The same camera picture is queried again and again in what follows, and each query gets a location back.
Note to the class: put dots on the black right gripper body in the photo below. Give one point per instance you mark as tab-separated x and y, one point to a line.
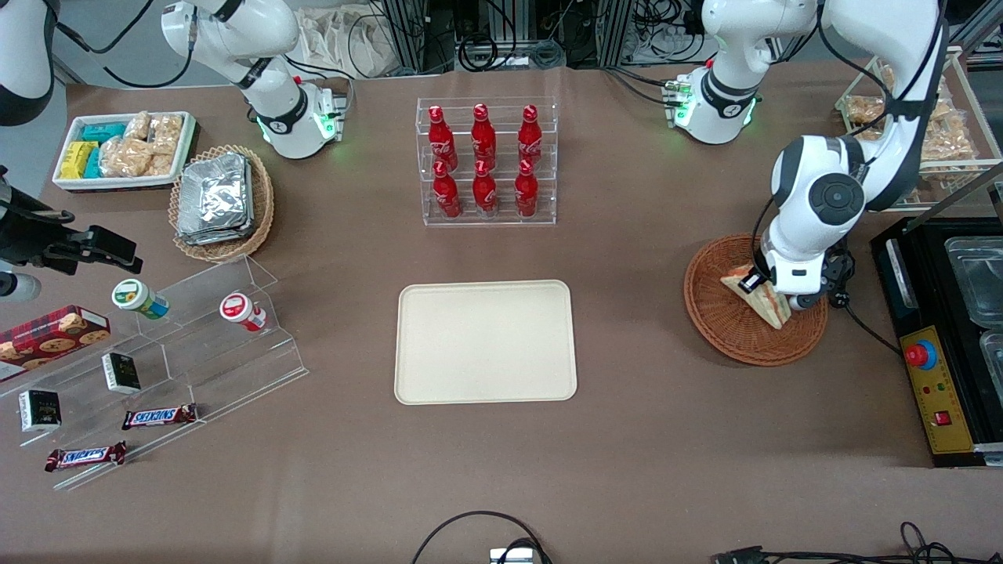
30	232

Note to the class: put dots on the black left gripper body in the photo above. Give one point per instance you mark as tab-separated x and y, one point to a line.
839	269

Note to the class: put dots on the triangular sandwich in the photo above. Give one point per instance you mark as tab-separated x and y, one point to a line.
772	308

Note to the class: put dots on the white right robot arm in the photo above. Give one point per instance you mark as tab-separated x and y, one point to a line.
235	31

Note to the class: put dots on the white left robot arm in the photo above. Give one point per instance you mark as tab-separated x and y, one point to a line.
823	196

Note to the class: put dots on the white snack tray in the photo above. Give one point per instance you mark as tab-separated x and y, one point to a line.
110	183

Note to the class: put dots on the brown round wicker basket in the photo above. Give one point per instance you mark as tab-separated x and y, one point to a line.
736	341

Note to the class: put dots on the light oval wicker basket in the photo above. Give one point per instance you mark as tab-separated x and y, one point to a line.
264	207

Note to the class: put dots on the beige rectangular tray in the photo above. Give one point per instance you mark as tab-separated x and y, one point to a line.
470	345

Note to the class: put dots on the green lid yogurt cup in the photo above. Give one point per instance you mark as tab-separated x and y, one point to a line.
137	298

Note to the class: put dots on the teal snack pack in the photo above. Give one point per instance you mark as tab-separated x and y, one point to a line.
93	164
103	131

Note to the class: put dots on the clear bag of crackers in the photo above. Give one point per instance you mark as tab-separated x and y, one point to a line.
161	164
137	125
166	133
125	157

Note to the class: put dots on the yellow snack pack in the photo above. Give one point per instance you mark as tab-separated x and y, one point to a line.
76	159

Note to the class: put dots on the red cookie box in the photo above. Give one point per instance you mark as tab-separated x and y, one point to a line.
47	338

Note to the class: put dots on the black machine with yellow panel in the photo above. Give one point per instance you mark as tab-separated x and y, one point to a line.
940	282

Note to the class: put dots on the stack of foil containers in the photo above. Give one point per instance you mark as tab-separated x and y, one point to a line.
211	200

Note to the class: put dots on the red emergency stop button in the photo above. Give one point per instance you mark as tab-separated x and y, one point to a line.
921	356

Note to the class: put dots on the small black box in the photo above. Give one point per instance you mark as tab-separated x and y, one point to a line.
39	410
121	373

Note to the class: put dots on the large metal pan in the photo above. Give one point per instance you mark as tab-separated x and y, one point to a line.
979	282

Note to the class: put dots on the red lid yogurt cup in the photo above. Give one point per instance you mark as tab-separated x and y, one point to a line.
239	309

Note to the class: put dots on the grey metal bar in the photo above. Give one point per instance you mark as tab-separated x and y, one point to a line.
964	188

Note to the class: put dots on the bagged fried snack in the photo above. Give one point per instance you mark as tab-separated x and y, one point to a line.
863	110
952	141

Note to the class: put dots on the Snickers chocolate bar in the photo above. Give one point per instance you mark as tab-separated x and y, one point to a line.
85	456
159	417

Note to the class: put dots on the clear acrylic stepped display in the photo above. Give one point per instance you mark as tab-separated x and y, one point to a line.
235	368

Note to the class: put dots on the small metal pan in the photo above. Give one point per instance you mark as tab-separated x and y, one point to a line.
993	368

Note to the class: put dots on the clear acrylic bottle rack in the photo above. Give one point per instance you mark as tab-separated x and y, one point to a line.
548	157

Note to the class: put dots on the red cola bottle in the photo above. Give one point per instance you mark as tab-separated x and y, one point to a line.
530	135
485	194
483	135
441	137
447	196
526	194

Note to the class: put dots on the beige cloth bag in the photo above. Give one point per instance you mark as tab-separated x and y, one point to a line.
337	39

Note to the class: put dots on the small silver device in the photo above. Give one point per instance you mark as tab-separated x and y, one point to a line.
513	557

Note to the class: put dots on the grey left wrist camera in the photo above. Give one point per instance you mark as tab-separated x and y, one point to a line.
803	302

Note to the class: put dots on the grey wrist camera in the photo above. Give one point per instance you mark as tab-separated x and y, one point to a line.
16	286
803	302

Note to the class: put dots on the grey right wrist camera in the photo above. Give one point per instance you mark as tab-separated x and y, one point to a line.
16	286

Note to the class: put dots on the aluminium frame post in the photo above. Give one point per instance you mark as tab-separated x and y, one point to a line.
615	27
407	31

